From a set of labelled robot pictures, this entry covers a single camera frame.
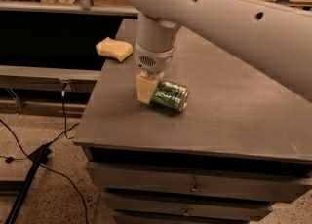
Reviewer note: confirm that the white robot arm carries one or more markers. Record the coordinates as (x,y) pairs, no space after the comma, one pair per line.
(274,39)

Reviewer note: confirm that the top drawer with handle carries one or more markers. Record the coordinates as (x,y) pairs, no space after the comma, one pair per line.
(198,182)

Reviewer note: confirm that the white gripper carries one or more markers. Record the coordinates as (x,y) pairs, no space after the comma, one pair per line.
(153,59)

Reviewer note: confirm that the grey drawer cabinet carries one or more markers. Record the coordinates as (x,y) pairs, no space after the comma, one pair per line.
(236,120)

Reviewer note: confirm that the drawer with handle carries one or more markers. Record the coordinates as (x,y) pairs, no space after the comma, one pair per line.
(198,182)
(185,207)

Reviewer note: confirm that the grey metal rail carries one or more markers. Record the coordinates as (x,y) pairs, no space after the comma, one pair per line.
(124,11)

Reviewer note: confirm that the yellow sponge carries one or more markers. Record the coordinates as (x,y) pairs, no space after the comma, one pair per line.
(115,49)

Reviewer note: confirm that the green soda can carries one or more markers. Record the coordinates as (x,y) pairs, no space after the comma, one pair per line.
(171,95)

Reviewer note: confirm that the black stand leg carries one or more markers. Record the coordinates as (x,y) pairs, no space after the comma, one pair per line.
(38,157)

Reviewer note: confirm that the grey low shelf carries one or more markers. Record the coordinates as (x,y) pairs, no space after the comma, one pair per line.
(48,79)

